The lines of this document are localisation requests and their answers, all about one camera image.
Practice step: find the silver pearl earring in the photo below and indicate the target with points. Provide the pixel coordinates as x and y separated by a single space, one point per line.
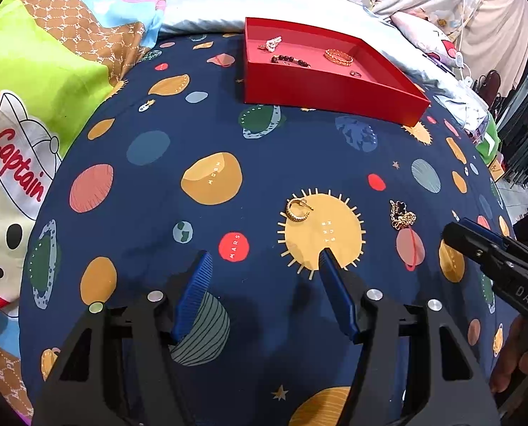
272 43

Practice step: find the beige curtain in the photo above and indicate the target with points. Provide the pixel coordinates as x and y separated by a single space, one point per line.
499 22

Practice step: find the cartoon monkey print blanket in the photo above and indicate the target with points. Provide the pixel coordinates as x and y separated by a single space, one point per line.
46 75

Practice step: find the gold hoop earring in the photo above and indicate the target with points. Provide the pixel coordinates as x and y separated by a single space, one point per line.
292 217

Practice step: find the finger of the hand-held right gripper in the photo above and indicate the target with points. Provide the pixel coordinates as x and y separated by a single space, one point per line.
468 244
485 232

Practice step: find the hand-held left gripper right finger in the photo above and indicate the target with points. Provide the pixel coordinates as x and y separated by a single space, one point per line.
339 301

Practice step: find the red cardboard box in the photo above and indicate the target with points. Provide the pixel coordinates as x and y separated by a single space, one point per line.
317 93

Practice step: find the navy planet print blanket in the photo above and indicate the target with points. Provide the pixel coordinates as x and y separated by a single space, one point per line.
157 213

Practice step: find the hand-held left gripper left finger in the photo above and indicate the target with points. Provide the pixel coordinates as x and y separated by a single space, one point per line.
193 297

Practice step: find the person's right hand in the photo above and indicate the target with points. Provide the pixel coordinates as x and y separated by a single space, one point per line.
512 359

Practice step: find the white printed pillow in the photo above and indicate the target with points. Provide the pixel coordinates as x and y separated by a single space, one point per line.
423 35

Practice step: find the gold bangle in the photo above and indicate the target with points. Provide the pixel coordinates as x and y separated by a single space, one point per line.
327 55

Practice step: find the dark metal chair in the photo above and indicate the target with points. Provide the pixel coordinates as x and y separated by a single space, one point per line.
492 86

